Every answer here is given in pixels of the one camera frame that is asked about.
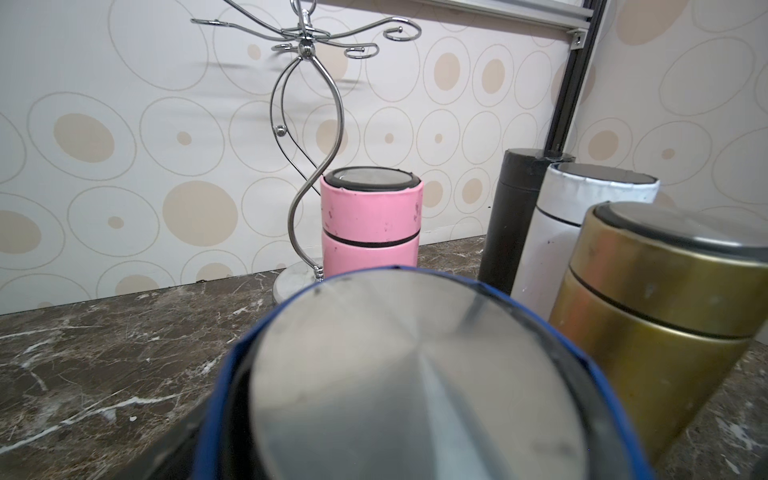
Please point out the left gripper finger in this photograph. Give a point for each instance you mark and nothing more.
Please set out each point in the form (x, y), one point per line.
(172, 455)

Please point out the blue thermos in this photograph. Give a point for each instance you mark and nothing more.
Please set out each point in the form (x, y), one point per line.
(406, 373)

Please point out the pink thermos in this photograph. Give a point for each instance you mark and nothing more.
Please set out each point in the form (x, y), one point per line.
(371, 217)

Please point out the black thermos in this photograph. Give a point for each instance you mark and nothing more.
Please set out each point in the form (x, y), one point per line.
(521, 178)

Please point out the white thermos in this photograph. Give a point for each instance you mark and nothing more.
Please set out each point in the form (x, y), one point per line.
(568, 191)

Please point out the gold thermos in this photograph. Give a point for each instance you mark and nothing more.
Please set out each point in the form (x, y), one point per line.
(665, 301)

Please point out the horizontal aluminium rail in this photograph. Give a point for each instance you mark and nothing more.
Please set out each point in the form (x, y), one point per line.
(576, 21)

